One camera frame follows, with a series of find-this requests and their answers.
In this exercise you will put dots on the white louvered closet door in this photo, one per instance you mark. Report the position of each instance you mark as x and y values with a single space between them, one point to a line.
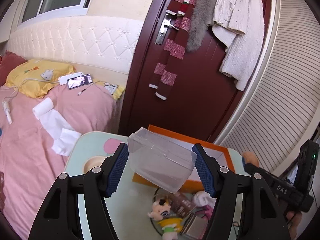
281 108

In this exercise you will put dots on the brown drink carton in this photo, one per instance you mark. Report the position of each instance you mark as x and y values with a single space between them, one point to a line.
180 204

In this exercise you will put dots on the white knitted sweater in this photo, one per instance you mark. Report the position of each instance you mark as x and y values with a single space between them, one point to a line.
239 25

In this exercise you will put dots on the white power strip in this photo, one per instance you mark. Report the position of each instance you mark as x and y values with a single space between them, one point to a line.
63 79

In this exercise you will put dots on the person's right hand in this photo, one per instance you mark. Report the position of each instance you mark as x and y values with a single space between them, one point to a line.
294 219

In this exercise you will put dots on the clear plastic container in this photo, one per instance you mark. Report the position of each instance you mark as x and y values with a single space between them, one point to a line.
159 160

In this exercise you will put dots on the pink bed quilt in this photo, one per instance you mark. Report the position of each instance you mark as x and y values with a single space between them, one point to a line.
29 166

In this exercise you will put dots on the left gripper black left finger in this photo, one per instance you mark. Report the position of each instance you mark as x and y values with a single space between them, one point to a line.
58 216

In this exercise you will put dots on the big-eyed boy figurine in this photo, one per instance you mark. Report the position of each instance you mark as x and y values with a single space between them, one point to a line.
160 209

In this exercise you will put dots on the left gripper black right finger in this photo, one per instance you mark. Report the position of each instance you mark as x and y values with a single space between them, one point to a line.
261 217

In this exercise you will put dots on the dark red wooden door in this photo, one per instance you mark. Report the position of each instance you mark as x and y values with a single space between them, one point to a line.
202 99

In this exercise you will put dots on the orange cardboard box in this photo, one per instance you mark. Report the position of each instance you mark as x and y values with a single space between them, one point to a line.
208 157

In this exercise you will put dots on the grey fur scarf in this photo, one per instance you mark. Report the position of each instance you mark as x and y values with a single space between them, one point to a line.
201 19

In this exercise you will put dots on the brown plush toy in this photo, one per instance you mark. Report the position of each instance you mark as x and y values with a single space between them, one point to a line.
251 158

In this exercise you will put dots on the cream tufted headboard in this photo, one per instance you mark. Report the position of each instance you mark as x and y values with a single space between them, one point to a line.
103 42

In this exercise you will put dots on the dark red pillow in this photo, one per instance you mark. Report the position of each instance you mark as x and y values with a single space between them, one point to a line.
9 61

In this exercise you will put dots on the white paper ball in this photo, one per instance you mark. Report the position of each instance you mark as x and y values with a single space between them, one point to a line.
202 198

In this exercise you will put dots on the silver metal tin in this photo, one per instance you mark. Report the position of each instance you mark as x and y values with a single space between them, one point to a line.
194 227

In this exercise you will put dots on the yellow hat dog figurine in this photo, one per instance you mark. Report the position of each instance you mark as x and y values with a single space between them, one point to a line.
171 227

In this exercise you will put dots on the yellow cartoon pillow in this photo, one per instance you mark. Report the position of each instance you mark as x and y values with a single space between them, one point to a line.
115 90
35 78

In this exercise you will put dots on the white toilet paper roll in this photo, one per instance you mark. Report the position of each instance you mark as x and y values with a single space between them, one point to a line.
63 134

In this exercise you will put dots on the smartphone with lit screen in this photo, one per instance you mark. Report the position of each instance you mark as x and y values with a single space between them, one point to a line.
79 81

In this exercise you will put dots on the red striped scarf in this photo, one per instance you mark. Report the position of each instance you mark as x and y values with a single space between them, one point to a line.
165 71

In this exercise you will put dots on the silver door handle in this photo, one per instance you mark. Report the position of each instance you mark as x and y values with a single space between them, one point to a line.
165 26

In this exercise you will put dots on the pink scissors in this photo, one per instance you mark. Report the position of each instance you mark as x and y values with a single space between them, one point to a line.
206 212

